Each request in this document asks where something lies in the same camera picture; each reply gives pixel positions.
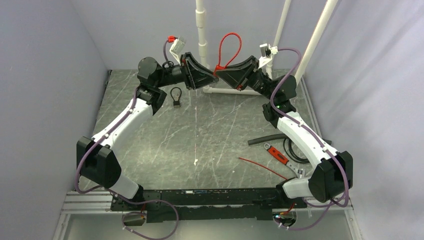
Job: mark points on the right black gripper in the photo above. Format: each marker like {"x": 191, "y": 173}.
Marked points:
{"x": 239, "y": 78}

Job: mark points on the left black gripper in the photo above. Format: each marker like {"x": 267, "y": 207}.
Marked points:
{"x": 202, "y": 76}

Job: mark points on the red cable lock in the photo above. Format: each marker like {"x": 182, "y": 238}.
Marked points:
{"x": 262, "y": 166}
{"x": 229, "y": 48}

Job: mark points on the black cable lock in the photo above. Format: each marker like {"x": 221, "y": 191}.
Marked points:
{"x": 175, "y": 94}

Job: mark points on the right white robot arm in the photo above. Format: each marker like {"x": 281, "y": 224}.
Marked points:
{"x": 332, "y": 174}

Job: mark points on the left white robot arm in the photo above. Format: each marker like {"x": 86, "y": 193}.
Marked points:
{"x": 96, "y": 155}

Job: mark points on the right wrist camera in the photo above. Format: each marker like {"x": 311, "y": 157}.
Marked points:
{"x": 267, "y": 56}

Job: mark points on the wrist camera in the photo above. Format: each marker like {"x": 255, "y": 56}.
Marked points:
{"x": 177, "y": 46}
{"x": 267, "y": 56}

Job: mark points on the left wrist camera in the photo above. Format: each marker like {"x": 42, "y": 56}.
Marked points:
{"x": 177, "y": 46}

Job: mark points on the white PVC pipe frame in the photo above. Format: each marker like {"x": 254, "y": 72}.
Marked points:
{"x": 228, "y": 28}

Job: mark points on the red handled tool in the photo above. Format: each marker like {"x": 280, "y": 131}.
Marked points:
{"x": 284, "y": 160}

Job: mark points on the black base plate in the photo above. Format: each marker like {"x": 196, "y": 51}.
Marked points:
{"x": 210, "y": 204}

